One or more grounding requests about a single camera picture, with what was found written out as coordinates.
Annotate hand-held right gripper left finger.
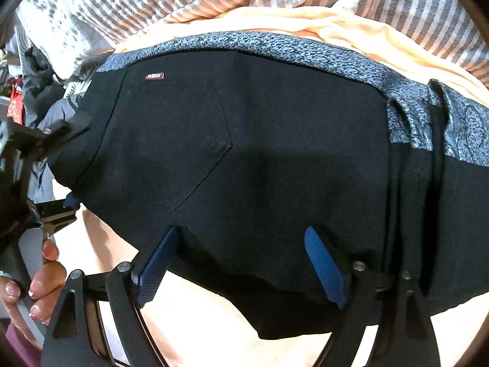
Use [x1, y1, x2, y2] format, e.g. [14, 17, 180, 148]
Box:
[40, 227, 180, 367]

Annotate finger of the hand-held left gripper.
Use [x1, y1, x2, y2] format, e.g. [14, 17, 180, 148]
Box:
[41, 116, 93, 152]
[32, 193, 82, 236]

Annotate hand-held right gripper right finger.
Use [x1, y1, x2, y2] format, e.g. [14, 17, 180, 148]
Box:
[304, 226, 446, 367]

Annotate black pants with patterned sides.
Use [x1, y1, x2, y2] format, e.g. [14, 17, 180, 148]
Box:
[48, 32, 489, 342]

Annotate person's left hand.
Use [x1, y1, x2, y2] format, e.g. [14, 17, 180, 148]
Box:
[0, 240, 67, 325]

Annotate grey jacket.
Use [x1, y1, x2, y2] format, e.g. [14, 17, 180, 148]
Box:
[21, 44, 87, 204]

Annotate red cloth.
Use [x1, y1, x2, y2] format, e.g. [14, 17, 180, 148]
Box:
[9, 83, 26, 124]

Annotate cream blanket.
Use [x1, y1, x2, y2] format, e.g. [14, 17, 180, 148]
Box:
[50, 6, 489, 367]

